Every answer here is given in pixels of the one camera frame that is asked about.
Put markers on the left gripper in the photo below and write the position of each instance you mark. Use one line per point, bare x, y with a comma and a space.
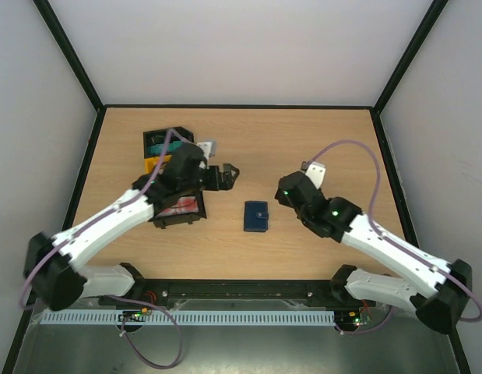
226, 183

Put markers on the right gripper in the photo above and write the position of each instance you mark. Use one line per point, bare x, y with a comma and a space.
308, 217

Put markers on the black bin with red cards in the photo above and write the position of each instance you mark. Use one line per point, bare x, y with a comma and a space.
186, 218

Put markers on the white slotted cable duct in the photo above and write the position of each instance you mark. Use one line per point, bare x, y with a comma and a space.
196, 318

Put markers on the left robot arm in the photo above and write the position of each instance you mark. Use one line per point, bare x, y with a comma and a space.
56, 268

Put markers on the yellow card bin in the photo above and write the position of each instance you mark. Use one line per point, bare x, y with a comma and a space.
151, 162

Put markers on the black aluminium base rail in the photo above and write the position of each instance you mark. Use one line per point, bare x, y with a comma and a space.
330, 294

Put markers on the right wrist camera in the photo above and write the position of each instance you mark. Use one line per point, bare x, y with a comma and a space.
314, 171

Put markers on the red white card stack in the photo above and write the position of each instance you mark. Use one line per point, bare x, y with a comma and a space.
186, 204

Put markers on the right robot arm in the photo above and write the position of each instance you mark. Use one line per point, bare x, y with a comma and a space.
434, 289

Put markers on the teal card stack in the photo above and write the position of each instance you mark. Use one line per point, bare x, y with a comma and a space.
156, 149

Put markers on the dark blue card holder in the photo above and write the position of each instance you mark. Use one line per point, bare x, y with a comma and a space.
256, 216

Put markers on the black bin with teal cards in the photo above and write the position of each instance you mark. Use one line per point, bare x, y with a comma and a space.
158, 136

